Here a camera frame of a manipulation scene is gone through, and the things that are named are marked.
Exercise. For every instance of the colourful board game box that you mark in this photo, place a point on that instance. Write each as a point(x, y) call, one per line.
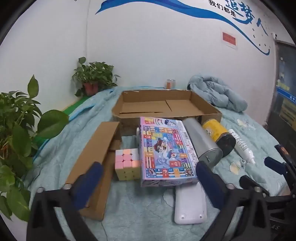
point(166, 150)

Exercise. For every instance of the light blue quilt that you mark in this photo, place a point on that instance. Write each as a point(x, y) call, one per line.
point(217, 92)

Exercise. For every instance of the silver metal can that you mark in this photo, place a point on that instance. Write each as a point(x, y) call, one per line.
point(201, 141)

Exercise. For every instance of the large leafy green plant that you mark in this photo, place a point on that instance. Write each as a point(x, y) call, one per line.
point(18, 139)

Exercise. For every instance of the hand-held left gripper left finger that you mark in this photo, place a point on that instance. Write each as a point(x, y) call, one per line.
point(89, 183)

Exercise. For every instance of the small potted green plant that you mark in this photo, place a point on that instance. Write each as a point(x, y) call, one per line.
point(97, 71)

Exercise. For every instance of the light blue bed blanket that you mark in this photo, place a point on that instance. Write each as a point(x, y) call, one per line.
point(143, 208)

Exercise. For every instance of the pastel puzzle cube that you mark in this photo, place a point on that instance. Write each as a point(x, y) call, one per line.
point(127, 164)

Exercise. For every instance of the white flat plastic device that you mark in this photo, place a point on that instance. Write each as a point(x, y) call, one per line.
point(189, 208)

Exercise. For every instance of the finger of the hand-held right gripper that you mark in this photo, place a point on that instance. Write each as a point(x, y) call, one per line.
point(275, 165)
point(252, 183)

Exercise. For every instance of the glass door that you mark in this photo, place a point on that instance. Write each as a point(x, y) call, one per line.
point(284, 92)

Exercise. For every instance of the green mat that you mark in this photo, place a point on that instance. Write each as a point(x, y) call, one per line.
point(71, 109)

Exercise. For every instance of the blue wall decal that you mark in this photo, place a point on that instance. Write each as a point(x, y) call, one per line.
point(120, 2)

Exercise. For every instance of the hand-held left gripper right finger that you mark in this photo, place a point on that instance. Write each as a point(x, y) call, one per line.
point(210, 183)

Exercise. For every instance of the small wall-mounted device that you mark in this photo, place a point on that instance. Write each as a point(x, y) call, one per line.
point(274, 35)

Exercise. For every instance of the yellow label jar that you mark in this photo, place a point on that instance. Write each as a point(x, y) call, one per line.
point(215, 131)

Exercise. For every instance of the long cardboard box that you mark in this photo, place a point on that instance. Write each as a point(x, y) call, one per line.
point(97, 148)

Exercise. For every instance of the orange drink can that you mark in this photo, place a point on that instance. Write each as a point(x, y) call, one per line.
point(170, 83)

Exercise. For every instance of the large cardboard box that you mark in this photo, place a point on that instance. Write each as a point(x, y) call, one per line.
point(148, 107)

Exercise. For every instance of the white tube bottle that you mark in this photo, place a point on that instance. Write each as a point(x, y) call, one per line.
point(241, 146)

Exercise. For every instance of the red wall sign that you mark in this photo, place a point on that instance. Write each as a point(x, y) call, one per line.
point(229, 38)

